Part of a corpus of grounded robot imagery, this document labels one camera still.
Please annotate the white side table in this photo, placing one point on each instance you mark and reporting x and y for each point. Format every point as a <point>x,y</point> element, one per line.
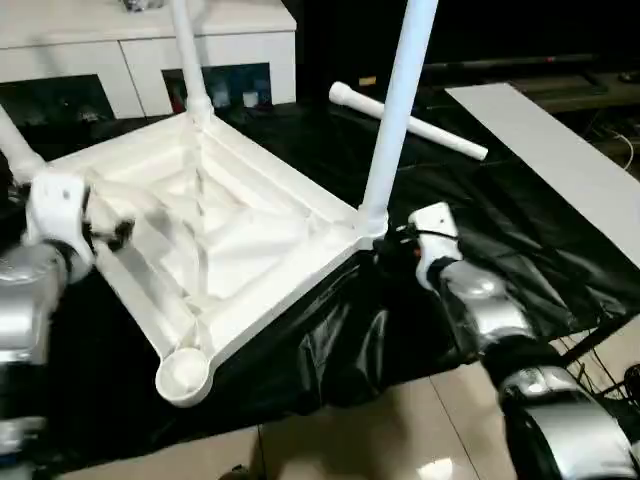
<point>550,145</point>

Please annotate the black tripod leg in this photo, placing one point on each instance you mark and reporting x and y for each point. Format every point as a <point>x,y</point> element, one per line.
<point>600,337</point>

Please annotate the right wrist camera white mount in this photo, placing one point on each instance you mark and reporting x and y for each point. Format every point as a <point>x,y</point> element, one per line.
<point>437,235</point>

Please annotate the white plastic table leg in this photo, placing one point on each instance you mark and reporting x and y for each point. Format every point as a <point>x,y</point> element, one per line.
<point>395,110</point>
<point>192,65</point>
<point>440,132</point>
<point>20,145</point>

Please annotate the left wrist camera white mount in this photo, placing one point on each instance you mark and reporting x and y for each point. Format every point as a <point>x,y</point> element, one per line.
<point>57,215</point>

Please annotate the black mat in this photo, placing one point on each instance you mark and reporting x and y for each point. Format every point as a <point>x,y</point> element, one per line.
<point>450,310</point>

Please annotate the white cabinet with glass doors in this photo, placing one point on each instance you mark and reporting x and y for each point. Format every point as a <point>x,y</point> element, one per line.
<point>75,45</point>

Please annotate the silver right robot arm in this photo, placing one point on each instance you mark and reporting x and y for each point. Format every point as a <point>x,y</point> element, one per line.
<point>525,360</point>

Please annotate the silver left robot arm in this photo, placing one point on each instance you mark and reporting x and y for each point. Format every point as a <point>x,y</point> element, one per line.
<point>25,300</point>

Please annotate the black box with yellow label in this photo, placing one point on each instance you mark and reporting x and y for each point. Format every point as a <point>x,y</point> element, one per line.
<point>500,35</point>

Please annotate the white plastic table top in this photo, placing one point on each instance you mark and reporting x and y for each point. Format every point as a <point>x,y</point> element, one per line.
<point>240,225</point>

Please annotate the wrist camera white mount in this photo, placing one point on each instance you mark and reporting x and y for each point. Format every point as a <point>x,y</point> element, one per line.
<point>57,215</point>
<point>437,235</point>

